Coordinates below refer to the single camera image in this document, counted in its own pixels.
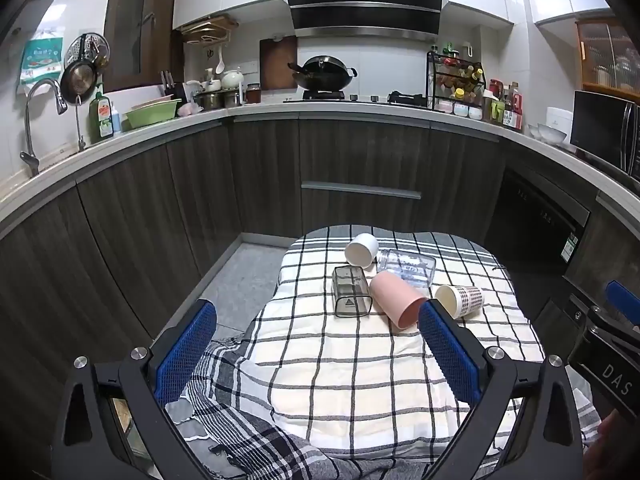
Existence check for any grey plaid cloth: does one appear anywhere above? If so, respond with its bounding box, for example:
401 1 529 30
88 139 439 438
165 335 501 480

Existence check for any white cup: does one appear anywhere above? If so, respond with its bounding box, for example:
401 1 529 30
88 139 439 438
345 233 380 269

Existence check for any clear glass cup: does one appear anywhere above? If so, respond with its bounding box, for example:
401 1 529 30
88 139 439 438
375 249 436 288

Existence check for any wooden glass cabinet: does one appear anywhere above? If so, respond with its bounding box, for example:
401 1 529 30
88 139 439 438
575 19 640 93

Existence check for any black dishwasher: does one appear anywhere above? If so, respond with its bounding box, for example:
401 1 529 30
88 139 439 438
485 167 591 276

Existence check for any black microwave oven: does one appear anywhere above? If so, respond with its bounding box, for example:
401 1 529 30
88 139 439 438
570 90 640 181

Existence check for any pink cup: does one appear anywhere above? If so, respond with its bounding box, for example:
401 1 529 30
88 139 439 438
369 271 431 331

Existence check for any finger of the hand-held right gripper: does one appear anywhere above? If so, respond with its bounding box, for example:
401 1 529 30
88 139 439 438
570 280 640 342

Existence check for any chrome kitchen faucet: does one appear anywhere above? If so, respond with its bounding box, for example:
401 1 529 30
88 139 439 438
20 79 68 177

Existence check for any green dish soap bottle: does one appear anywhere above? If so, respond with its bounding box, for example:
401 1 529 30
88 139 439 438
89 91 115 142

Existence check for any small chrome tap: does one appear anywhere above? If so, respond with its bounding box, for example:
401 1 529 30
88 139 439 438
74 94 87 152

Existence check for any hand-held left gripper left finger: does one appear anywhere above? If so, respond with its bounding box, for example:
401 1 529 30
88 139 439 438
50 299 218 480

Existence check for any person's right hand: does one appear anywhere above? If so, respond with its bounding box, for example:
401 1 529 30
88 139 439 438
585 407 640 480

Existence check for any patterned paper cup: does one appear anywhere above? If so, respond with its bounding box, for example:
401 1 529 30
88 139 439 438
434 284 486 320

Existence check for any wall rack with boards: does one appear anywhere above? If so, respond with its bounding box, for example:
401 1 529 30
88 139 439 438
180 14 240 45

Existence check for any dark wooden cutting board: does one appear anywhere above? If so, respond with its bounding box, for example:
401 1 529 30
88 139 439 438
259 35 299 92

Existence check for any hanging plastic bag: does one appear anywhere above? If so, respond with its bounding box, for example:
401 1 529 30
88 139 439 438
16 30 65 96

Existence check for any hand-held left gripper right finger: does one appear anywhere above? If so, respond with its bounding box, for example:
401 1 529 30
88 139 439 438
418 299 586 480

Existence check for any green plastic basin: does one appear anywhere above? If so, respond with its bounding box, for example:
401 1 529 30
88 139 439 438
124 99 182 129

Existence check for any black gas stove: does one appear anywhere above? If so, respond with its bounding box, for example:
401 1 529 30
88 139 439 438
283 89 431 108

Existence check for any hanging frying pan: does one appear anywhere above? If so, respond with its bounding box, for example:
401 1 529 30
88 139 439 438
60 57 97 106

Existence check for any stack of glass bowls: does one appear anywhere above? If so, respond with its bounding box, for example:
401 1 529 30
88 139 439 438
527 122 568 147

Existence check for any steel pot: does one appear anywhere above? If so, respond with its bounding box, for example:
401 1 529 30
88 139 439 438
195 89 226 110

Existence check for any dark sauce bottle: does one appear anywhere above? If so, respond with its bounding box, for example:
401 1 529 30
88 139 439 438
502 82 524 131

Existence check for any black wok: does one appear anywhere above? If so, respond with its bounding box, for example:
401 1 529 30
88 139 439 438
287 55 358 92

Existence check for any white plaid cloth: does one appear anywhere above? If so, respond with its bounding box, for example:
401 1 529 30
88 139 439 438
239 224 601 466

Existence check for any black spice rack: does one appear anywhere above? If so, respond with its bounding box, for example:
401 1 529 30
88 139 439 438
426 45 487 113

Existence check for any dark transparent square cup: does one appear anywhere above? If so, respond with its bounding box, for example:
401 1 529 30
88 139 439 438
332 265 374 319

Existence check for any black knife block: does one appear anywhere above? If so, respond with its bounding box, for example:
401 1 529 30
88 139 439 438
160 71 187 103

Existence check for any white rice cooker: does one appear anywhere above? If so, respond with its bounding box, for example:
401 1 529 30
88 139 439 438
544 107 574 137

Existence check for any dark wood drawer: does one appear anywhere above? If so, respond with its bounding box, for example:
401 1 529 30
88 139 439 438
300 180 423 241

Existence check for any hanging metal strainer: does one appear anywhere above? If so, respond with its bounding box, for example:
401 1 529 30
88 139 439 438
65 32 110 68

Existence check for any dark wooden door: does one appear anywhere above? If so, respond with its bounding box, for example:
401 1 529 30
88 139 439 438
102 0 181 93

